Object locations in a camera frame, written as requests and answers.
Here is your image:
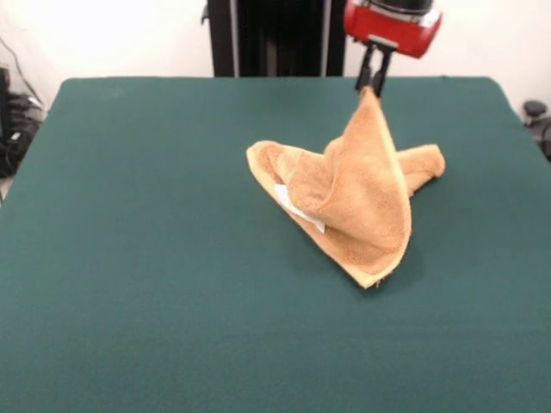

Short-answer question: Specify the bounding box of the tan terry towel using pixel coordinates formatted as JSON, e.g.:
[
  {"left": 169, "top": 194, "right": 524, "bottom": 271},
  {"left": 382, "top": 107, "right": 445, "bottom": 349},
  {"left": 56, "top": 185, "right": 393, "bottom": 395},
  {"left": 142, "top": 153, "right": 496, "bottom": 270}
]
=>
[{"left": 245, "top": 85, "right": 447, "bottom": 290}]

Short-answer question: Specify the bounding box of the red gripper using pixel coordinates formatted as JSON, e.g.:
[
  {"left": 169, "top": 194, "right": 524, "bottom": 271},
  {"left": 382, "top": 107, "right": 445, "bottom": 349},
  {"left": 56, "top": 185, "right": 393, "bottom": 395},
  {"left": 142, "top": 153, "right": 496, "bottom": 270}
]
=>
[{"left": 343, "top": 0, "right": 444, "bottom": 98}]

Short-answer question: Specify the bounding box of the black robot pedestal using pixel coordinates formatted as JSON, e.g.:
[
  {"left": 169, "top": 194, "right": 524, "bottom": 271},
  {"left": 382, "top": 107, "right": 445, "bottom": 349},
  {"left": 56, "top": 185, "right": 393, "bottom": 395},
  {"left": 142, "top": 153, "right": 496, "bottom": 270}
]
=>
[{"left": 200, "top": 0, "right": 358, "bottom": 78}]

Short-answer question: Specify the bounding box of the dark green table cloth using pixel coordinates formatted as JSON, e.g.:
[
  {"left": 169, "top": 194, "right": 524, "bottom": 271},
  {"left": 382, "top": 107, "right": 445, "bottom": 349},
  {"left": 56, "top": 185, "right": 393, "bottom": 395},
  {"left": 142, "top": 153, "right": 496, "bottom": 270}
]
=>
[{"left": 0, "top": 76, "right": 551, "bottom": 413}]

